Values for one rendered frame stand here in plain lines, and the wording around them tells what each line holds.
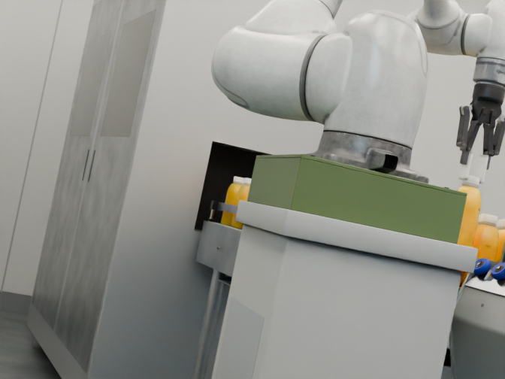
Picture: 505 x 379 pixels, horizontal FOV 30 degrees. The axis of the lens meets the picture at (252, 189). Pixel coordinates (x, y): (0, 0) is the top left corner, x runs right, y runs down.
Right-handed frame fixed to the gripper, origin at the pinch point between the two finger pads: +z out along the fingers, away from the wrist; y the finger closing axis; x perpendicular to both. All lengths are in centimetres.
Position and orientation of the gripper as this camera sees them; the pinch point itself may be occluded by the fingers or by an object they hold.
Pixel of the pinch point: (473, 168)
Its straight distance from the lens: 233.8
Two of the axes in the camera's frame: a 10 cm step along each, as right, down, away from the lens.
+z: -2.0, 9.8, -0.2
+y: 9.1, 2.0, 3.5
